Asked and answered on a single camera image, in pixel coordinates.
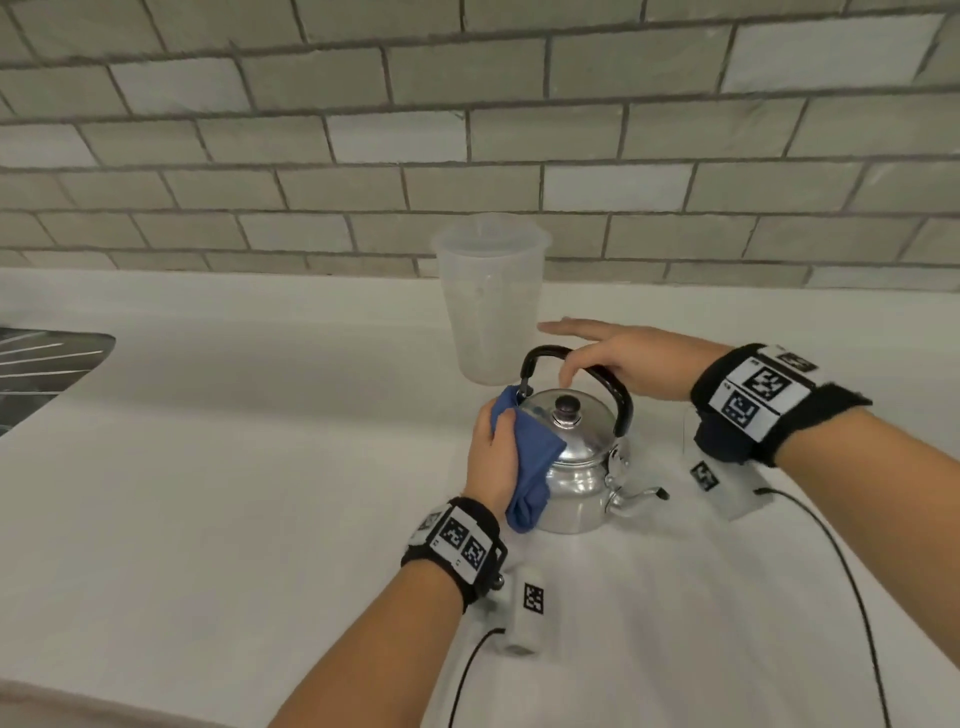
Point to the person's left hand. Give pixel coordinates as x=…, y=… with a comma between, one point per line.
x=489, y=465

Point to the person's right hand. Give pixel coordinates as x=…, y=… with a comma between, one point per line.
x=651, y=361

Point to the person's right thumb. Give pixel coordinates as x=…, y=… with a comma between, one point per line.
x=581, y=363

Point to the person's left thumb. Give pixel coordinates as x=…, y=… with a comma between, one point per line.
x=506, y=429

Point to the blue cloth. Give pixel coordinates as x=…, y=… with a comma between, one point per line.
x=534, y=465

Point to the person's left forearm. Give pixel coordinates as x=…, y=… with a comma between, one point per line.
x=375, y=652

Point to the person's right forearm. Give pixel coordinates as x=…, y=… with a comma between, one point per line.
x=877, y=510

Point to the clear plastic pitcher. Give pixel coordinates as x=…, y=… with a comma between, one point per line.
x=491, y=300

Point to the black left wrist band with markers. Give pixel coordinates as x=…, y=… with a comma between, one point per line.
x=457, y=544

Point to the black wrist band with markers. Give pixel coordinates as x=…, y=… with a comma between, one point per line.
x=457, y=544
x=757, y=397

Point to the black right wrist band with markers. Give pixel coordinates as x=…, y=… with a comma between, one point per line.
x=757, y=397

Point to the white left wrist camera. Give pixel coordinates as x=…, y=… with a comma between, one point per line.
x=526, y=607

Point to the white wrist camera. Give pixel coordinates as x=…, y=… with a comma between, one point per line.
x=526, y=607
x=731, y=487

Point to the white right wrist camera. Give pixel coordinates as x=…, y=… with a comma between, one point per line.
x=731, y=487

